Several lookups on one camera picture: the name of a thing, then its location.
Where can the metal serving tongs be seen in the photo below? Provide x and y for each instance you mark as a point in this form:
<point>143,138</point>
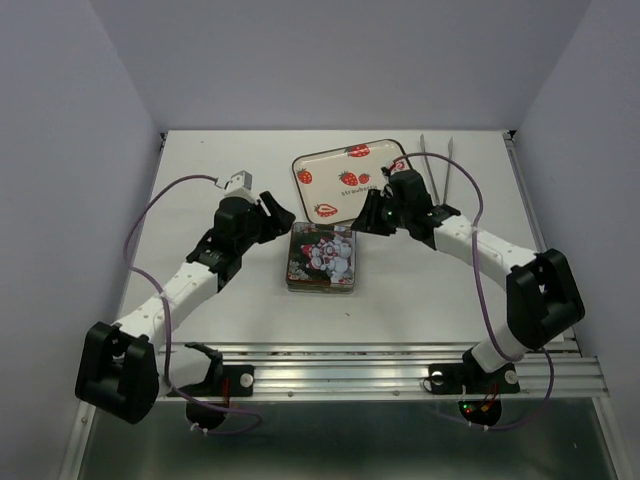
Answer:
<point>438,173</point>

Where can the strawberry pattern tray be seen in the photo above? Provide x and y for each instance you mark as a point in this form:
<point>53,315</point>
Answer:
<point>333,185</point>

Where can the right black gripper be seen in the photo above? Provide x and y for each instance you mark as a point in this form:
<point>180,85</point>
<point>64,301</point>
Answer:
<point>367,221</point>

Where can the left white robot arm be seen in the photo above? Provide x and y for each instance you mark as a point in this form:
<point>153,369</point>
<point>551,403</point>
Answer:
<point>127,365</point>

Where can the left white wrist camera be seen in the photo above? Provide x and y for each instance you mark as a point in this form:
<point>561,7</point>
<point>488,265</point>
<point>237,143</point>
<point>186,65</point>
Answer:
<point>239,185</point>

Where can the gold square cookie tin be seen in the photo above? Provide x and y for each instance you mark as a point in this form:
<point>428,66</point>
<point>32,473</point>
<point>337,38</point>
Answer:
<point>320,286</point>

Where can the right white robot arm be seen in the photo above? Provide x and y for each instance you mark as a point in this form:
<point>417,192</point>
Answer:
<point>542,297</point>

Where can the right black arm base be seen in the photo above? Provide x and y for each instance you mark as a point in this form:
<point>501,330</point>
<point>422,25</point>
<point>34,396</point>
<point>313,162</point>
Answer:
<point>478,392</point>

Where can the gold tin lid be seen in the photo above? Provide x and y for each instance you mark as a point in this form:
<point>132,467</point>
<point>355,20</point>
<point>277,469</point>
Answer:
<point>321,255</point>

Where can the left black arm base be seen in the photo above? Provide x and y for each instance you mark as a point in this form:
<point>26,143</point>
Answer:
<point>195,373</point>

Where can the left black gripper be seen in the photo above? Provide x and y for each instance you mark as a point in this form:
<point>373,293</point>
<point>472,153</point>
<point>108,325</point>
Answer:
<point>280,218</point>

